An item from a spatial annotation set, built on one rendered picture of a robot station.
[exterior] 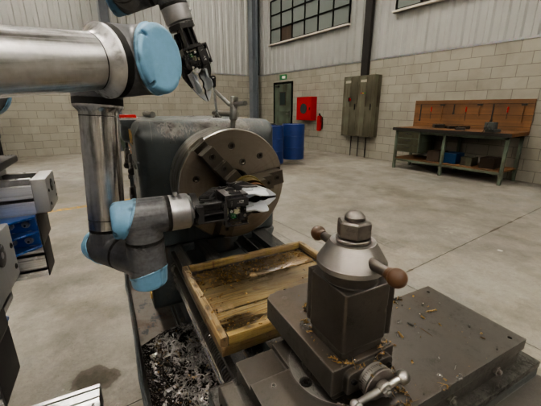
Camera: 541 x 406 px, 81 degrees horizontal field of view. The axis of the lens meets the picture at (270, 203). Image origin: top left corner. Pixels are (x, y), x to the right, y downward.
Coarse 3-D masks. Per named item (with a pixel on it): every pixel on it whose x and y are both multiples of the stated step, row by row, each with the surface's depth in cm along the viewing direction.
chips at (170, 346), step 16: (160, 336) 103; (176, 336) 103; (192, 336) 105; (144, 352) 101; (160, 352) 98; (176, 352) 96; (192, 352) 99; (160, 368) 89; (176, 368) 90; (192, 368) 93; (208, 368) 91; (160, 384) 85; (176, 384) 84; (192, 384) 88; (208, 384) 86; (160, 400) 81; (176, 400) 79; (192, 400) 79; (208, 400) 82
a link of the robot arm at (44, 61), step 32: (0, 32) 38; (32, 32) 41; (64, 32) 44; (96, 32) 48; (128, 32) 51; (160, 32) 53; (0, 64) 37; (32, 64) 40; (64, 64) 43; (96, 64) 47; (128, 64) 50; (160, 64) 54; (0, 96) 40; (128, 96) 55
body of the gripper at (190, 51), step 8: (176, 24) 85; (184, 24) 84; (192, 24) 85; (176, 32) 90; (184, 32) 86; (192, 32) 87; (184, 40) 85; (192, 40) 86; (184, 48) 85; (192, 48) 89; (200, 48) 87; (208, 48) 88; (184, 56) 90; (192, 56) 88; (200, 56) 88; (208, 56) 90; (184, 64) 91; (192, 64) 89; (200, 64) 89
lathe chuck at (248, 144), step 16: (224, 128) 87; (192, 144) 85; (208, 144) 83; (224, 144) 85; (240, 144) 88; (256, 144) 90; (176, 160) 88; (192, 160) 83; (240, 160) 89; (256, 160) 91; (272, 160) 94; (176, 176) 85; (192, 176) 84; (208, 176) 86; (192, 192) 85; (272, 208) 98; (208, 224) 89; (256, 224) 97
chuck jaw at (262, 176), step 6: (276, 168) 93; (252, 174) 91; (258, 174) 90; (264, 174) 90; (270, 174) 90; (276, 174) 91; (282, 174) 92; (264, 180) 85; (270, 180) 88; (276, 180) 91; (282, 180) 92; (270, 186) 89
